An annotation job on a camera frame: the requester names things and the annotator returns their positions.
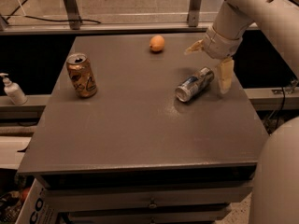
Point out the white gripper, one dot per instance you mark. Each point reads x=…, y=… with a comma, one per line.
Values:
x=221, y=46

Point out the silver blue redbull can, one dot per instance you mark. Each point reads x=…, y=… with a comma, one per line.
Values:
x=194, y=84

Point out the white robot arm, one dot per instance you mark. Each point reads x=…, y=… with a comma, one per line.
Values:
x=275, y=193

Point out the gold soda can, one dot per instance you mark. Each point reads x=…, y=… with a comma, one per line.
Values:
x=81, y=74

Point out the orange lemon fruit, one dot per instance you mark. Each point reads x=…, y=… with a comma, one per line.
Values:
x=156, y=43

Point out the grey drawer cabinet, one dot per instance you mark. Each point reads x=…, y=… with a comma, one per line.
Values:
x=102, y=159

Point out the upper drawer knob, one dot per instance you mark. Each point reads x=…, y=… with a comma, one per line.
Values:
x=152, y=204

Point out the white pump bottle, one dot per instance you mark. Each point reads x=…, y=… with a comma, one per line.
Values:
x=13, y=90

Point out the white cardboard box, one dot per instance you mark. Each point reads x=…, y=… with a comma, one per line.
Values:
x=35, y=209

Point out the right metal bracket post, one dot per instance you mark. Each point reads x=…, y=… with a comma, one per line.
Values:
x=193, y=13

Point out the metal bracket post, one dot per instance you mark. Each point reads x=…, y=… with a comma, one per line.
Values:
x=193, y=13
x=73, y=16

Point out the left metal bracket post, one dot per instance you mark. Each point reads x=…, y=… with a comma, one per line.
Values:
x=73, y=16

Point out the grey metal rail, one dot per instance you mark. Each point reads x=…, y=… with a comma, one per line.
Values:
x=106, y=29

